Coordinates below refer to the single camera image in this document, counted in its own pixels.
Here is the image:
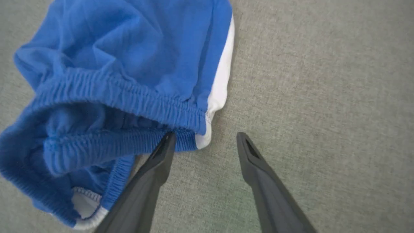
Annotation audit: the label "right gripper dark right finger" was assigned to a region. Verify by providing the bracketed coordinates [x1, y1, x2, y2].
[236, 132, 318, 233]

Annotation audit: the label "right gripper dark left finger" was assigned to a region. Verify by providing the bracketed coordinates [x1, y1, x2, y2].
[94, 131, 177, 233]

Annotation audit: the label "blue shorts with white trim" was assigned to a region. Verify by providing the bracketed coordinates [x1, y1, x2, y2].
[0, 0, 235, 231]

